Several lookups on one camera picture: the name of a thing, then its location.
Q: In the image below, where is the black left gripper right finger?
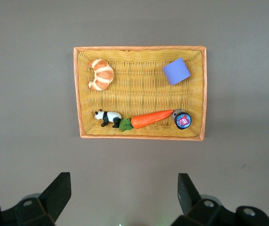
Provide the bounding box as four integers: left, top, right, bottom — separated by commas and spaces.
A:
173, 173, 269, 226

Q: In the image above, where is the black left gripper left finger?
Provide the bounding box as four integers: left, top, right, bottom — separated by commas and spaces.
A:
0, 172, 72, 226

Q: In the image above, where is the yellow wicker basket orange rim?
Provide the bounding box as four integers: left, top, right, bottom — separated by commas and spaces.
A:
73, 46, 207, 141

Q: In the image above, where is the small jar blue lid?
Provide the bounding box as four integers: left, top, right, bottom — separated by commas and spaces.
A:
171, 108, 193, 129

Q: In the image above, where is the orange toy carrot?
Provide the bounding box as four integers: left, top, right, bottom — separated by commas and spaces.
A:
119, 109, 174, 132

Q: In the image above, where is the toy panda figure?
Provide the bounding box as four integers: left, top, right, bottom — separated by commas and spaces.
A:
94, 109, 122, 129

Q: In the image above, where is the plain table cover sheet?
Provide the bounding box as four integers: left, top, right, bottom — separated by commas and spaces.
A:
0, 0, 269, 226

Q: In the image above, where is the purple cube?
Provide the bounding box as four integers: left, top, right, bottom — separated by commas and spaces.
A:
162, 57, 191, 86

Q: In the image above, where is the toy croissant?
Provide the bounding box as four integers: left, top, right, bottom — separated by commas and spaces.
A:
88, 58, 114, 91

